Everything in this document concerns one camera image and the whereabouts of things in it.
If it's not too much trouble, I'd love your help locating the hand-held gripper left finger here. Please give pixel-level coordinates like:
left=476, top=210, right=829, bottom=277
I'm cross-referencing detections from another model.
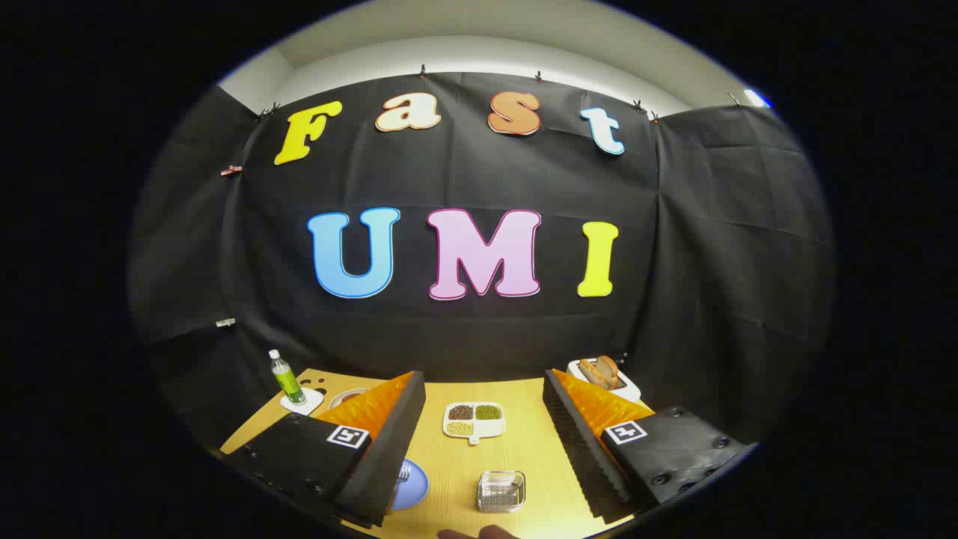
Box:
left=223, top=370, right=427, bottom=528

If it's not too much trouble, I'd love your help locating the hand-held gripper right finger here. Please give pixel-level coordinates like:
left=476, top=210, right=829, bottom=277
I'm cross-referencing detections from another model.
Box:
left=542, top=368, right=758, bottom=525

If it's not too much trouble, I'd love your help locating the blue round plate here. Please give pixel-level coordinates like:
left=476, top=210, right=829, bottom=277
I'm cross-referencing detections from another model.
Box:
left=391, top=458, right=430, bottom=511

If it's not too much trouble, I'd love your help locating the white toaster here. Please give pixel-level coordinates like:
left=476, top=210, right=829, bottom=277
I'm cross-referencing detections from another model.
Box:
left=567, top=358, right=642, bottom=404

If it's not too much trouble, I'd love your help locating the white divided bean dish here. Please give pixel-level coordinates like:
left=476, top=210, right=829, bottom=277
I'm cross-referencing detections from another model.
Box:
left=442, top=401, right=506, bottom=446

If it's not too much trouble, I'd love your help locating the white square coaster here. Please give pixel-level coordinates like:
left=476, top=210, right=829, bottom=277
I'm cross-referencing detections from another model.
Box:
left=281, top=387, right=324, bottom=416

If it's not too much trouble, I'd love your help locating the green drink bottle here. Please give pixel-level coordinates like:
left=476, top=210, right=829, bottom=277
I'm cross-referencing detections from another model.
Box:
left=269, top=350, right=306, bottom=405

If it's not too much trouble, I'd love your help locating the square metal wire basket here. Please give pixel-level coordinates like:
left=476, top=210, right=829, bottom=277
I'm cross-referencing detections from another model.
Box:
left=477, top=470, right=527, bottom=514

